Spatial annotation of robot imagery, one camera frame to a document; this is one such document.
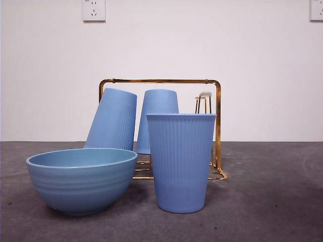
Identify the blue ribbed plastic cup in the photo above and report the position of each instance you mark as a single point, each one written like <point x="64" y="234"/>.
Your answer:
<point x="159" y="103"/>
<point x="111" y="121"/>
<point x="180" y="164"/>

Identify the white wall socket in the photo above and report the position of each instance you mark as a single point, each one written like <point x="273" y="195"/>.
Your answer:
<point x="94" y="10"/>
<point x="317" y="10"/>

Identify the light blue ridged bowl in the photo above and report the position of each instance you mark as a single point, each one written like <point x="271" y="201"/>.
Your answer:
<point x="80" y="186"/>

